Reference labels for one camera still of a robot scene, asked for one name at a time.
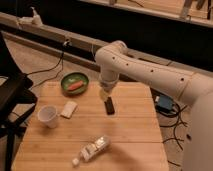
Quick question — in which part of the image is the white sponge block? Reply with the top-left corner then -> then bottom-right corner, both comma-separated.
61,101 -> 77,119

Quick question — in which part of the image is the orange carrot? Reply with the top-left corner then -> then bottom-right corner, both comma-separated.
67,81 -> 84,91

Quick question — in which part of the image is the green bowl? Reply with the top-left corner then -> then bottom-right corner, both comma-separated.
61,72 -> 89,96

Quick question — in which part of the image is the wooden table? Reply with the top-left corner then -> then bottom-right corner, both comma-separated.
12,82 -> 169,171

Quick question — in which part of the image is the blue power box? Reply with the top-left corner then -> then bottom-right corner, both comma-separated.
156,95 -> 173,112

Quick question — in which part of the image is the black chair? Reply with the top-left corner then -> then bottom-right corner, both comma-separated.
0,31 -> 37,171

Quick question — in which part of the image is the black floor cable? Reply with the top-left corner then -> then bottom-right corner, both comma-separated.
155,101 -> 191,168

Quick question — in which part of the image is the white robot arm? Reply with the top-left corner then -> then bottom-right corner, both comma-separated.
95,41 -> 213,171

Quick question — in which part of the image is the white ceramic cup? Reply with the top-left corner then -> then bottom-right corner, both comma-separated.
37,105 -> 58,128

